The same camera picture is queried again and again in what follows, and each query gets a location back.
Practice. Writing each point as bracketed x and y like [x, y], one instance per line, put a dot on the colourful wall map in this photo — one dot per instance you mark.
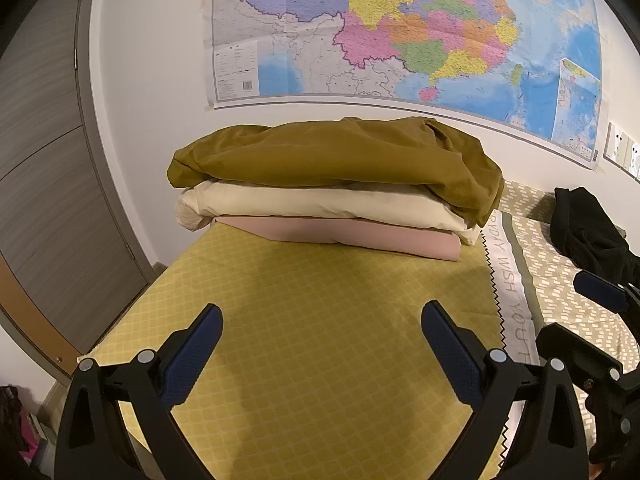
[400, 35]

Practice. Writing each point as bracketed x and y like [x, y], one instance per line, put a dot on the patterned bed cover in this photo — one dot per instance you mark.
[325, 320]

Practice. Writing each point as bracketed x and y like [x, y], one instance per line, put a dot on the dark bag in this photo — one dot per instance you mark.
[12, 425]

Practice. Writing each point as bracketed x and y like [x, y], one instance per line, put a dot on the black garment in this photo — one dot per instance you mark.
[585, 230]

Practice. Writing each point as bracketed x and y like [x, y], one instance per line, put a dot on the grey wardrobe door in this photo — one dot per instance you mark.
[45, 185]

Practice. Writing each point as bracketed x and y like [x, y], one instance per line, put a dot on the pink folded garment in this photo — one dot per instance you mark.
[350, 237]

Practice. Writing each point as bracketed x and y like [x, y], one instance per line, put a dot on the white wall socket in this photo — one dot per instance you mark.
[616, 142]
[634, 160]

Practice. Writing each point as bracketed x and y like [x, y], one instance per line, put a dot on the cream folded garment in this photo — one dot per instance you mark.
[300, 205]

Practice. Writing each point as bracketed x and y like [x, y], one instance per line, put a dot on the olive green jacket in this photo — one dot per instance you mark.
[325, 160]

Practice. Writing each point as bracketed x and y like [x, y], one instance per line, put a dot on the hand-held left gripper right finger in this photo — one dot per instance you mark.
[450, 355]

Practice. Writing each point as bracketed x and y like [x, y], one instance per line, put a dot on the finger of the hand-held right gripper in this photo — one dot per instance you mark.
[600, 290]
[575, 350]

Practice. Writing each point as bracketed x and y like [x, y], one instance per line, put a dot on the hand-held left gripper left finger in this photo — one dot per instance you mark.
[192, 360]

